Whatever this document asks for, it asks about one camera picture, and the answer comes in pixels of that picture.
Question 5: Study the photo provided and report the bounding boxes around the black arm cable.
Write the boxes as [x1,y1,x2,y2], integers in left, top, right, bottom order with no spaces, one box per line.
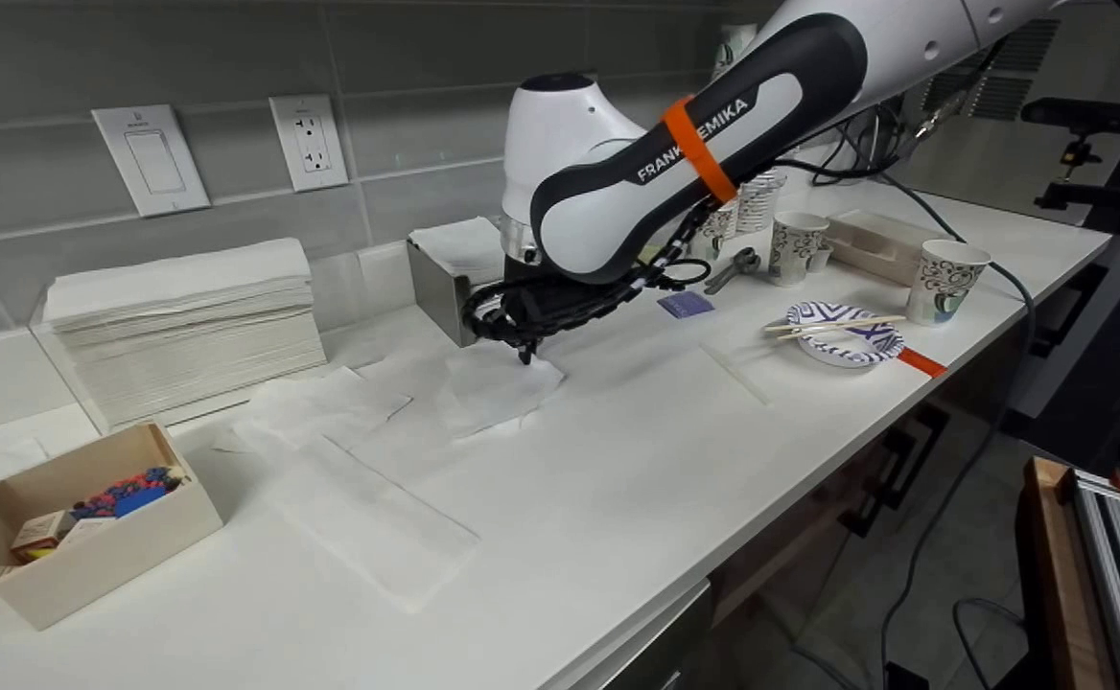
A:
[823,129,1041,690]

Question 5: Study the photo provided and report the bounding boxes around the small cardboard box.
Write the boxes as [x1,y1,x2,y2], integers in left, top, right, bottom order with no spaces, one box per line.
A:
[0,417,225,634]

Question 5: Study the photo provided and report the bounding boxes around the wooden chopstick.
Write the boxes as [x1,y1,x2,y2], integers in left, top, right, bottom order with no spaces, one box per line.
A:
[767,321,888,350]
[764,314,909,341]

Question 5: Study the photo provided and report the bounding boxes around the wooden robot cart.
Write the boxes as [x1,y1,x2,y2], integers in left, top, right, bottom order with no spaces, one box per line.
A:
[1015,452,1120,690]

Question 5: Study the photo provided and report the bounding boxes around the blue and red packets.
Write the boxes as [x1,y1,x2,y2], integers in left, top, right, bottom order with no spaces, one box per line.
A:
[66,465,193,524]

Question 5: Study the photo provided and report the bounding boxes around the white wall light switch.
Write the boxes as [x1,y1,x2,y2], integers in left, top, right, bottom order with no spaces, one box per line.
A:
[88,101,215,220]

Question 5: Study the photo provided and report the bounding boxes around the blue patterned paper plate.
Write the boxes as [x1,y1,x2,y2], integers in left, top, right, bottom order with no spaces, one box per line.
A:
[784,300,906,376]

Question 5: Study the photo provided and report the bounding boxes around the white bowl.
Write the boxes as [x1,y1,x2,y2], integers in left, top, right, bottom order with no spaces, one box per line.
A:
[903,235,992,327]

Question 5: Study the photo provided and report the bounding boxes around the black camera stand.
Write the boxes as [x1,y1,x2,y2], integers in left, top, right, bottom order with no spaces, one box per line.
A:
[1015,91,1120,236]

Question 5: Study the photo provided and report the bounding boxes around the flat white paper towel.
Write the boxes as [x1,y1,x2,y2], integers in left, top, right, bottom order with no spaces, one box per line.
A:
[240,362,454,452]

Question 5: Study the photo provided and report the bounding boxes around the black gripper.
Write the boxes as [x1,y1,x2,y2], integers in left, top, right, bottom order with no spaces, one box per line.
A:
[459,259,649,369]

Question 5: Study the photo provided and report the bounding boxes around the stack of folded paper towels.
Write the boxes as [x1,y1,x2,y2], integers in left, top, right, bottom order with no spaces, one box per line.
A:
[40,235,330,433]

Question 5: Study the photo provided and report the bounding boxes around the white wall power outlet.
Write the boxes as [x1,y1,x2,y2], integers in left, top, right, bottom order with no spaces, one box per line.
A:
[265,91,354,197]

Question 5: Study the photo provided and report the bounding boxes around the orange tape strip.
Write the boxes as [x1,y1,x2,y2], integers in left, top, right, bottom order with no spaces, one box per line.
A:
[895,344,951,382]

